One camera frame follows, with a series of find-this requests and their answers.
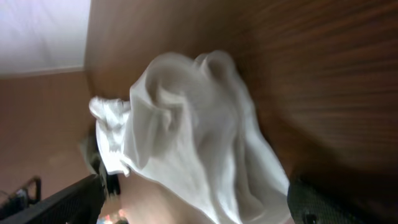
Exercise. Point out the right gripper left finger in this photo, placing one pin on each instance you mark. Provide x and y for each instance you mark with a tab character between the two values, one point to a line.
80	203

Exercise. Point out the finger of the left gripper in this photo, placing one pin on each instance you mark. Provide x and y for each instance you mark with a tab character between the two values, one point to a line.
25	196

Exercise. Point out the folded grey garment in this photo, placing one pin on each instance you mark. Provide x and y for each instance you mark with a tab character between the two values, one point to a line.
92	158

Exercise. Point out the white printed t-shirt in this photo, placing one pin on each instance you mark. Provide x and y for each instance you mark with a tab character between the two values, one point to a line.
190	125

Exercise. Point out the folded black garment left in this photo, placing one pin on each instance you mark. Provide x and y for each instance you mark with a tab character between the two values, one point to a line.
111	181

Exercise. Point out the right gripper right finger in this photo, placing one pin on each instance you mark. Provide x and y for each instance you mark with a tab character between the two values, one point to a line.
308	205

